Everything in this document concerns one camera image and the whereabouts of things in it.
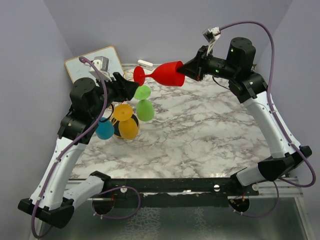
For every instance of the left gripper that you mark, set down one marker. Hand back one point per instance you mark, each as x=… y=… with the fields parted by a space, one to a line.
x=124 y=89

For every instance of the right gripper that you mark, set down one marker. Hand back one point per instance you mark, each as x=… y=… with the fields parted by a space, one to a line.
x=195 y=68

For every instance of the red wine glass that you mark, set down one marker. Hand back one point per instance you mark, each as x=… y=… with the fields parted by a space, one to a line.
x=166 y=74

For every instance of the green wine glass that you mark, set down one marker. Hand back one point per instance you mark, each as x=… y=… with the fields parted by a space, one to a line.
x=144 y=108

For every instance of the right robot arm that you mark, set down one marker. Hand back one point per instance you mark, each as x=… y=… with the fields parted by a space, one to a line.
x=250 y=88

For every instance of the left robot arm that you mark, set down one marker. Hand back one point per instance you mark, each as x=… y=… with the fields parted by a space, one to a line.
x=51 y=202

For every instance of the orange wine glass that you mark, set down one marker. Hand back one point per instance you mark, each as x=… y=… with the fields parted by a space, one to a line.
x=128 y=129

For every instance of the blue wine glass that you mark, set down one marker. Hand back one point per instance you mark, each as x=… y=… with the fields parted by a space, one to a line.
x=105 y=129

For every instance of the white whiteboard eraser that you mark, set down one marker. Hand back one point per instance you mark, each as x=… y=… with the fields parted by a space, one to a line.
x=145 y=64

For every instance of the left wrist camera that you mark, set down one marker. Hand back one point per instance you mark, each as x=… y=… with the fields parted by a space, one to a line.
x=102 y=64

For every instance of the gold wire glass rack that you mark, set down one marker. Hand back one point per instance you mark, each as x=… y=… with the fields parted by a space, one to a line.
x=113 y=104

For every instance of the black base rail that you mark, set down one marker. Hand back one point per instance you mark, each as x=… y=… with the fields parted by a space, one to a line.
x=172 y=192

